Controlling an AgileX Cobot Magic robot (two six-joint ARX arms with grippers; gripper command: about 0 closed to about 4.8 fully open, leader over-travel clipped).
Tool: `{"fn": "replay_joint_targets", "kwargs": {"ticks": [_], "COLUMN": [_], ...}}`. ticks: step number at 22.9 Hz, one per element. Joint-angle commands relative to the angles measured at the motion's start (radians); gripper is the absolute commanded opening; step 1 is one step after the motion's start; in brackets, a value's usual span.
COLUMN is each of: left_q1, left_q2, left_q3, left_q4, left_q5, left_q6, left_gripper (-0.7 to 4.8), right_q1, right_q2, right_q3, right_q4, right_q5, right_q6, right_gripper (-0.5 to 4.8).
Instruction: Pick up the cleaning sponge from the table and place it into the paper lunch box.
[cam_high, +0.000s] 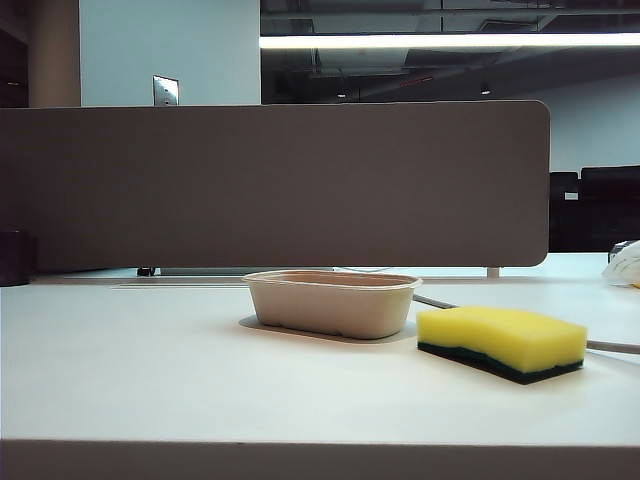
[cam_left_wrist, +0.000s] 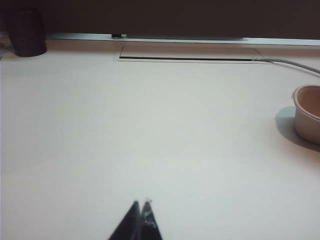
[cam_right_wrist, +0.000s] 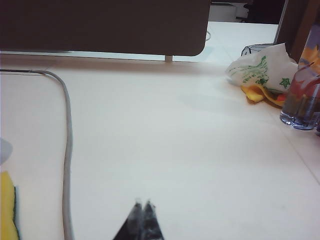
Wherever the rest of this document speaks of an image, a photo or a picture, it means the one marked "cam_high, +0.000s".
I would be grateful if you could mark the yellow and green cleaning sponge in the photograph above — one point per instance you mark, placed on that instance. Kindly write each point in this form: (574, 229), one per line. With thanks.
(500, 330)

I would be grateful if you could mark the beige paper lunch box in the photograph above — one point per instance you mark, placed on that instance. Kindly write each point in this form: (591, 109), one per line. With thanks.
(330, 305)

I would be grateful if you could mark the grey desk divider panel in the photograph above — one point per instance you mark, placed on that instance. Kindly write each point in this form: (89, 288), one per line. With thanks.
(270, 185)

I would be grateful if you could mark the black divider clamp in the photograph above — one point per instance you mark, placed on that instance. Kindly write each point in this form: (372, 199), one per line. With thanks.
(146, 271)

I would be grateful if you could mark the long ceiling light strip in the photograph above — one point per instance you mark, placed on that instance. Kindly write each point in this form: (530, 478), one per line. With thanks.
(450, 39)

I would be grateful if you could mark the black office chair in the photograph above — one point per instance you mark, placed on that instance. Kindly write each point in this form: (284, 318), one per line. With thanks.
(562, 210)
(610, 205)

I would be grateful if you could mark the black cylindrical object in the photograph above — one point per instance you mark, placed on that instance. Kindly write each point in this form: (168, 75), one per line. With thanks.
(15, 257)

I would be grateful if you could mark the white plastic bag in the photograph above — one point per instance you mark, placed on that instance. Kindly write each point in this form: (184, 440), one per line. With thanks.
(625, 267)

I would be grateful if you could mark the silver wall plate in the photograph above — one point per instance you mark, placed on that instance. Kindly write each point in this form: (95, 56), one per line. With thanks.
(166, 91)

